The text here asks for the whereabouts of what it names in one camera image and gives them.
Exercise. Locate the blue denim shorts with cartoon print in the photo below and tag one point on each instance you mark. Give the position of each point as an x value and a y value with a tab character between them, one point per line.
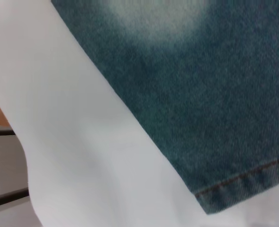
200	94

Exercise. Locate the white tablecloth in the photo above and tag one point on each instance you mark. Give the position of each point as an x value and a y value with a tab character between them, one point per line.
82	142

